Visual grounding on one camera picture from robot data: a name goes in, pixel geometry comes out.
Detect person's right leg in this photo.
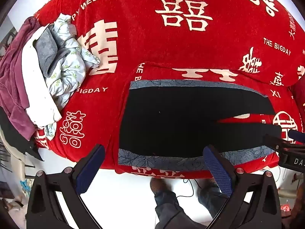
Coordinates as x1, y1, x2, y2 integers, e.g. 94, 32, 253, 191
197, 178, 230, 220

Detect black pants with blue waistband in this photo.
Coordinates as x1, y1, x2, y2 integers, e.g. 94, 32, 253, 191
118, 79, 282, 172

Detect white garment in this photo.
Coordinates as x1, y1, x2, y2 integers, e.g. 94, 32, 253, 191
21, 25, 62, 128

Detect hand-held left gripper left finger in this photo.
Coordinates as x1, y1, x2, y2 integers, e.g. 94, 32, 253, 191
26, 144, 106, 229

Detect pale floral quilted garment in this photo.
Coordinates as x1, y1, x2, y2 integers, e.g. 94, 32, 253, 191
43, 13, 102, 141

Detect black cable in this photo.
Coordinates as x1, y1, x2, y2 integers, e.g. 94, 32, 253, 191
176, 178, 203, 199

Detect maroon garment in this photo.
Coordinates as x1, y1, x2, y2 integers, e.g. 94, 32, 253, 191
0, 17, 42, 141

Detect grey fleece garment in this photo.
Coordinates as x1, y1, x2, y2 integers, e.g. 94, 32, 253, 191
33, 30, 69, 78

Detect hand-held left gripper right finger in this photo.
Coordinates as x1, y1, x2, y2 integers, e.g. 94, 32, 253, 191
202, 144, 283, 229

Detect person's leg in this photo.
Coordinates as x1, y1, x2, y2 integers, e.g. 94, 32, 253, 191
197, 178, 230, 220
150, 178, 206, 229

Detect person's left leg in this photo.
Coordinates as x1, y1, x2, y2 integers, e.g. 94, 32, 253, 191
150, 178, 206, 229

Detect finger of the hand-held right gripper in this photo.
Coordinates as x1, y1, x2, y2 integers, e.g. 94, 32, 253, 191
287, 129, 305, 142
263, 134, 290, 152

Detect large red printed blanket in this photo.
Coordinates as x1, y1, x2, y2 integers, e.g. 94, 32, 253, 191
33, 0, 305, 170

